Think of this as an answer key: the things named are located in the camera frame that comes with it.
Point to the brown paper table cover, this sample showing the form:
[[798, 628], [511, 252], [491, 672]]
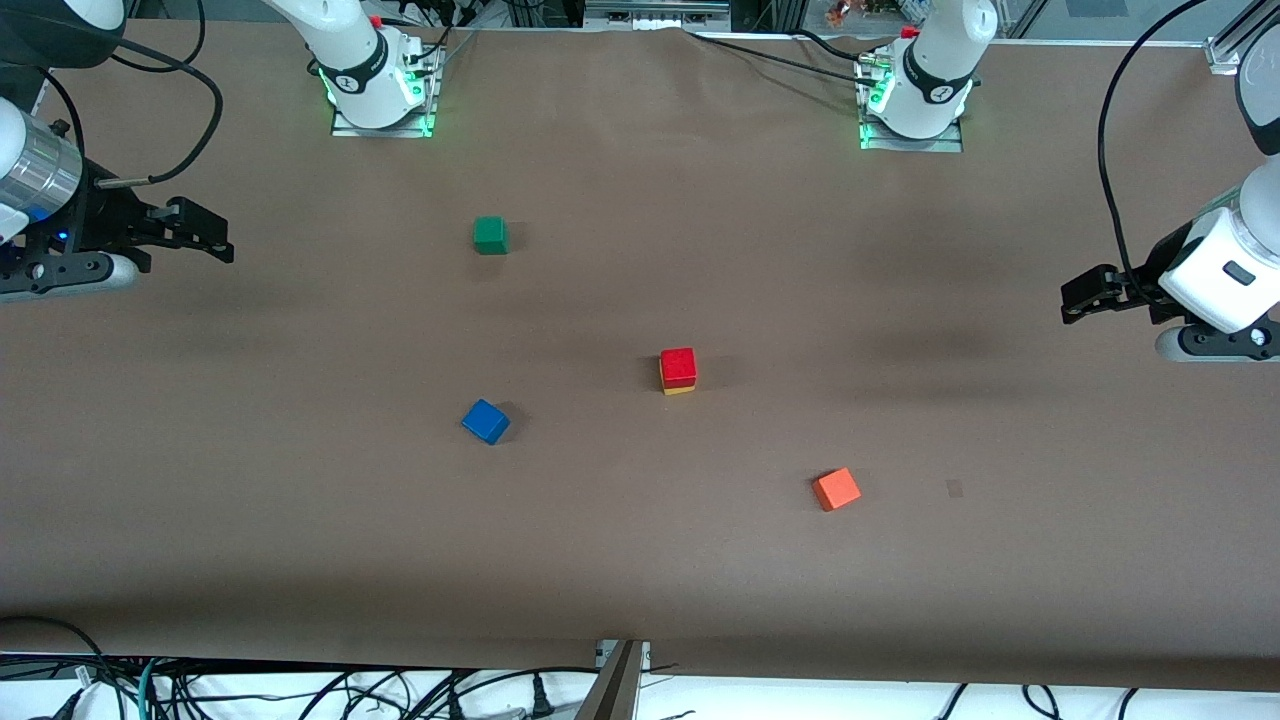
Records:
[[300, 550]]

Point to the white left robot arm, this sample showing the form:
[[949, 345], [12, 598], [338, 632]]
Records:
[[935, 70]]

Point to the green wooden cube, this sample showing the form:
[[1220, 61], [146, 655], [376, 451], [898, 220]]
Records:
[[490, 234]]

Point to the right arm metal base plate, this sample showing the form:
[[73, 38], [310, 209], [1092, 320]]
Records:
[[385, 132]]

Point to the grey metal rail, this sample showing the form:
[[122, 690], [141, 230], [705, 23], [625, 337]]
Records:
[[655, 12]]

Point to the aluminium corner profile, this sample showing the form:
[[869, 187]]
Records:
[[1225, 50]]

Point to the orange wooden cube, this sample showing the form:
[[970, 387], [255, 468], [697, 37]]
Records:
[[836, 490]]

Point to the small orange figure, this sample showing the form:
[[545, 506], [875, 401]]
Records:
[[845, 10]]

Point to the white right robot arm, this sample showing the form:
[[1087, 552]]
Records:
[[350, 60]]

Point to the black power plug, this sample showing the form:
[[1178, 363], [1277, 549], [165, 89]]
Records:
[[541, 700]]

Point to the red wooden cube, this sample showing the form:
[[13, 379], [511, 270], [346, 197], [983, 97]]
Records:
[[678, 365]]

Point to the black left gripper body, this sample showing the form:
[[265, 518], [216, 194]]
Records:
[[1141, 281]]

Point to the yellow wooden cube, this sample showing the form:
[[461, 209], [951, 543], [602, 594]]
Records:
[[680, 391]]

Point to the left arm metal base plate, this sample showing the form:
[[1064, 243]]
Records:
[[910, 146]]

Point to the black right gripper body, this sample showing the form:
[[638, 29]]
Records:
[[108, 215]]

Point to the blue wooden cube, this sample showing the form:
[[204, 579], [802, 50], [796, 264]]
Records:
[[486, 422]]

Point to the aluminium frame beam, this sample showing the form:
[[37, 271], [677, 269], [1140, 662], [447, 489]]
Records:
[[615, 690]]

